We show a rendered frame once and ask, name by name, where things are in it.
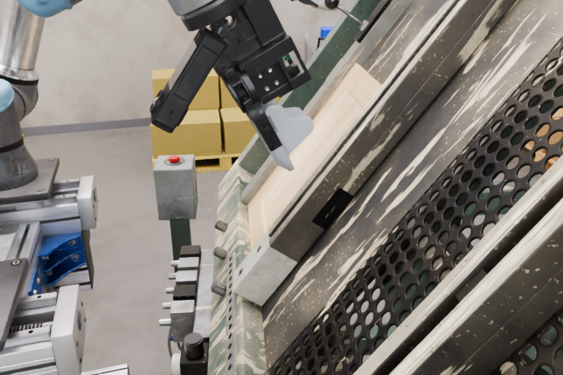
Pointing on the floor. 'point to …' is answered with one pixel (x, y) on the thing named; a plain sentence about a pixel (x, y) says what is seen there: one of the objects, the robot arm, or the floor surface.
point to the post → (179, 235)
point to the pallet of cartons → (204, 125)
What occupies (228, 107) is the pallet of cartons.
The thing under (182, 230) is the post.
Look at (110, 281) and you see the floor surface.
